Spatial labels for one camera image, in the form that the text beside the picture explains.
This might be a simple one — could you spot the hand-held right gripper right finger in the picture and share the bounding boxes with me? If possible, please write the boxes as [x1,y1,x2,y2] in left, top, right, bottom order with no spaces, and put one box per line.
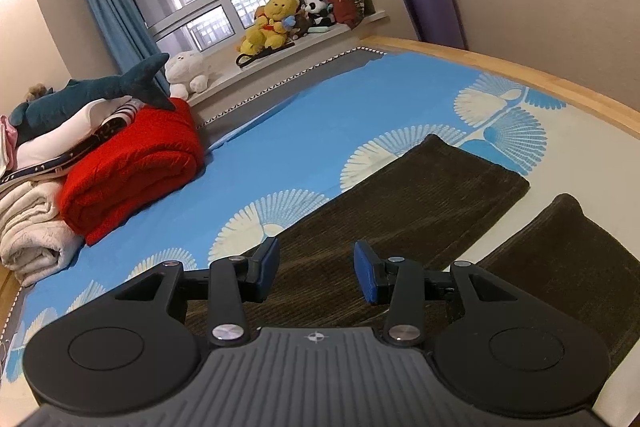
[353,241,523,349]

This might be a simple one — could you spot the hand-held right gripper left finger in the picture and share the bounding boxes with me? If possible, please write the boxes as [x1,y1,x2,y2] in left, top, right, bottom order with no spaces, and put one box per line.
[114,236,281,348]

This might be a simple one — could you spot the dark brown corduroy pants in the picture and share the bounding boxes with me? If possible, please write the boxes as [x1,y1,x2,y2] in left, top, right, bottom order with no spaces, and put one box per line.
[186,133,640,360]

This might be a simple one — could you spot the blue fan-print bed sheet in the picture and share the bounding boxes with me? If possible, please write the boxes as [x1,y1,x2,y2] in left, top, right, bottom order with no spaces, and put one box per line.
[0,48,640,385]

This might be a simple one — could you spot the red folded blanket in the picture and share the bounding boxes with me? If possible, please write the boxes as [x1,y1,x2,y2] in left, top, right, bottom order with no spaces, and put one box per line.
[59,97,206,247]

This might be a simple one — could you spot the grey mattress with trim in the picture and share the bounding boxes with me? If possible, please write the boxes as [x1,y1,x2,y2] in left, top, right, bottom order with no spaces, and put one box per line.
[198,47,387,146]

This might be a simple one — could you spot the white plush toy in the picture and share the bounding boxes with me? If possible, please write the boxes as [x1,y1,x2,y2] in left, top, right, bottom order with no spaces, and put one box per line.
[164,50,210,102]

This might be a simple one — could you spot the beige folded blanket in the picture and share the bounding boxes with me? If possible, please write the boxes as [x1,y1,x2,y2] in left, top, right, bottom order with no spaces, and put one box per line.
[0,179,85,288]

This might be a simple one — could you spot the yellow bear plush toy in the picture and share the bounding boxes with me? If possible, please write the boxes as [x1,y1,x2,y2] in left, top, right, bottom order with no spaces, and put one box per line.
[241,0,302,56]

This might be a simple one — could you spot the white folded clothes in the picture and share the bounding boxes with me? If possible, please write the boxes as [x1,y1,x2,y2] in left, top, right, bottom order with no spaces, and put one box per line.
[10,97,146,172]

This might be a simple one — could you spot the blue shark plush toy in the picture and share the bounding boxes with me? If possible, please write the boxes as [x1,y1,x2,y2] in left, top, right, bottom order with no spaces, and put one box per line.
[9,53,177,142]

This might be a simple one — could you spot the panda plush toy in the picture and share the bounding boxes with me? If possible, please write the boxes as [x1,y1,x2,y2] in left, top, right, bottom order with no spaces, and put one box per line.
[302,0,335,28]

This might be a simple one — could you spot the purple rolled yoga mat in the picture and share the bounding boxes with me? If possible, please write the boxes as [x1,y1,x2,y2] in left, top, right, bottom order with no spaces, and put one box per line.
[400,0,469,52]

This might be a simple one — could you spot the wooden bed frame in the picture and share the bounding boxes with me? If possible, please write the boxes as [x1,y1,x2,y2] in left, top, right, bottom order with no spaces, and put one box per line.
[360,35,640,146]

